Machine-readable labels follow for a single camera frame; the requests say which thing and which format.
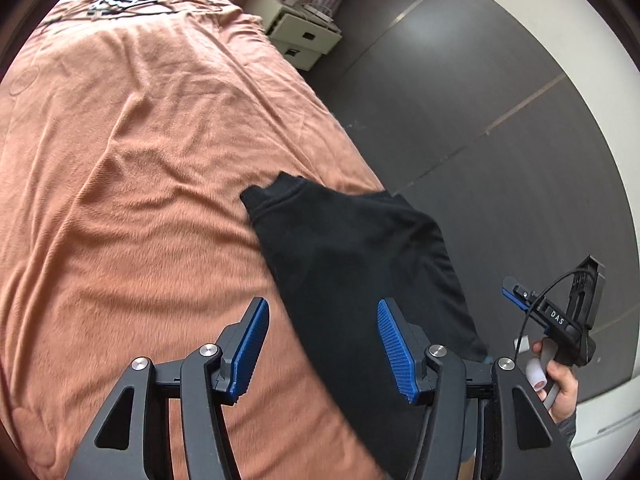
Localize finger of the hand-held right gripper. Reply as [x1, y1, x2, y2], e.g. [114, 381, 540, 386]
[501, 276, 547, 314]

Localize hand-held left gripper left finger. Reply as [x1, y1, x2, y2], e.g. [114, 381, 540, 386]
[62, 297, 271, 480]

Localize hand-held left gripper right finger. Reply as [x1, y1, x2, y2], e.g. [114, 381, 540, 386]
[377, 299, 583, 480]

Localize black sweater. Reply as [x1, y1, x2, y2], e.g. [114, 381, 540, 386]
[240, 171, 492, 480]

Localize person's right forearm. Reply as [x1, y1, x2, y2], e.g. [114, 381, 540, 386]
[552, 405, 582, 448]

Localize person's right hand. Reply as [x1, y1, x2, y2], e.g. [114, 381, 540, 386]
[532, 337, 582, 424]

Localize orange fleece blanket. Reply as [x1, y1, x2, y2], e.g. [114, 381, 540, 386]
[0, 0, 390, 480]

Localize white nightstand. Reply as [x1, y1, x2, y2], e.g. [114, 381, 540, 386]
[247, 0, 346, 72]

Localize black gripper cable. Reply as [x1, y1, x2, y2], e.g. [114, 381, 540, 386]
[515, 270, 591, 357]

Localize tangle of cables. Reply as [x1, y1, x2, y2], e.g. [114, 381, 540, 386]
[47, 0, 223, 23]

